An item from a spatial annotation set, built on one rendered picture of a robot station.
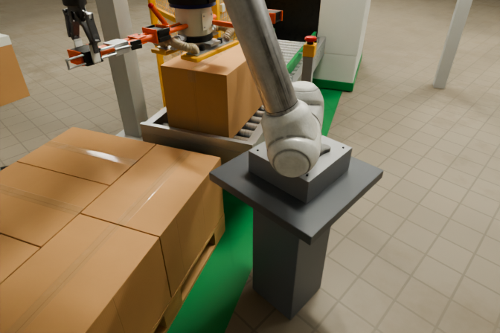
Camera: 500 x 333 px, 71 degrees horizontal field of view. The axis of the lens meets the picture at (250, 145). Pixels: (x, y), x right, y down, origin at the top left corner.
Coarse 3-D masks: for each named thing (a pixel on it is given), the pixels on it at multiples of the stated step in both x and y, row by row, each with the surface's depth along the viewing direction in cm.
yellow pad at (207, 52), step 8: (224, 40) 178; (232, 40) 178; (200, 48) 163; (208, 48) 167; (216, 48) 168; (224, 48) 171; (184, 56) 159; (192, 56) 158; (200, 56) 158; (208, 56) 162
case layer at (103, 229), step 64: (0, 192) 161; (64, 192) 161; (128, 192) 161; (192, 192) 161; (0, 256) 129; (64, 256) 129; (128, 256) 129; (192, 256) 173; (0, 320) 108; (64, 320) 108; (128, 320) 127
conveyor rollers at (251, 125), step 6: (282, 42) 367; (288, 42) 373; (294, 42) 371; (300, 42) 369; (282, 48) 351; (288, 48) 350; (294, 48) 355; (288, 54) 334; (294, 54) 333; (288, 60) 318; (294, 72) 293; (258, 114) 230; (252, 120) 223; (258, 120) 222; (246, 126) 216; (252, 126) 215; (240, 132) 209; (246, 132) 208; (252, 132) 207; (234, 138) 202; (240, 138) 201; (246, 138) 200
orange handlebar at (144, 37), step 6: (216, 18) 177; (174, 24) 160; (186, 24) 161; (216, 24) 166; (222, 24) 164; (228, 24) 162; (174, 30) 155; (132, 36) 141; (138, 36) 141; (144, 36) 142; (150, 36) 144; (144, 42) 143; (108, 48) 129; (114, 48) 131; (72, 54) 123; (102, 54) 128; (72, 60) 121; (78, 60) 121
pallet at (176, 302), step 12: (216, 228) 198; (216, 240) 201; (204, 252) 197; (204, 264) 190; (192, 276) 184; (180, 288) 177; (180, 300) 168; (168, 312) 158; (156, 324) 149; (168, 324) 160
